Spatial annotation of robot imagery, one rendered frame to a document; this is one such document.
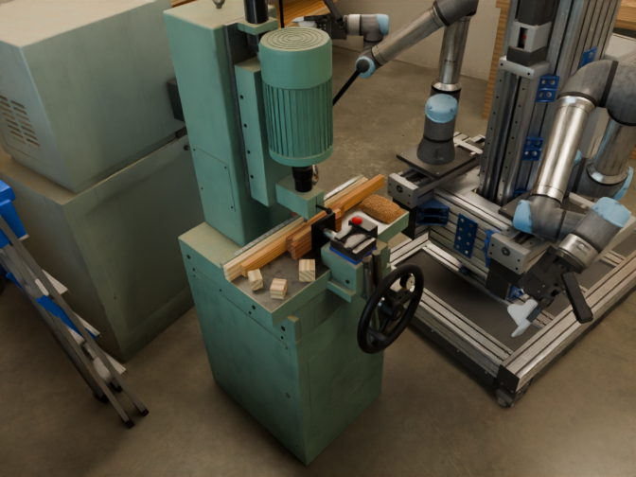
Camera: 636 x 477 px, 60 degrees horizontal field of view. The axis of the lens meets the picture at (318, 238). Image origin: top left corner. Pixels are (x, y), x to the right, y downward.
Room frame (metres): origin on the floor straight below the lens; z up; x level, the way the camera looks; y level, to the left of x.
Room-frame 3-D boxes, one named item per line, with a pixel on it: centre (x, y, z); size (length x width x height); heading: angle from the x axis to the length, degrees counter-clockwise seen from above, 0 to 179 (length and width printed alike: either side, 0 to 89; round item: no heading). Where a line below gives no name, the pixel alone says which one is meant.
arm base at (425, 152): (1.89, -0.48, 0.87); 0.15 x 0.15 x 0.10
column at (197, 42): (1.53, 0.24, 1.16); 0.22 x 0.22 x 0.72; 44
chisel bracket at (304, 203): (1.34, 0.05, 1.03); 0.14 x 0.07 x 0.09; 44
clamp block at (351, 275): (1.19, -0.10, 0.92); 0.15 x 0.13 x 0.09; 134
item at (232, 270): (1.34, 0.05, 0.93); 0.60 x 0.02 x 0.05; 134
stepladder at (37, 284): (1.30, 0.90, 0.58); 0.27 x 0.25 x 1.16; 140
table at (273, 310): (1.25, -0.04, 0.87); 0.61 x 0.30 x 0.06; 134
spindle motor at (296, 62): (1.32, 0.04, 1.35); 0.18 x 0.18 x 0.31
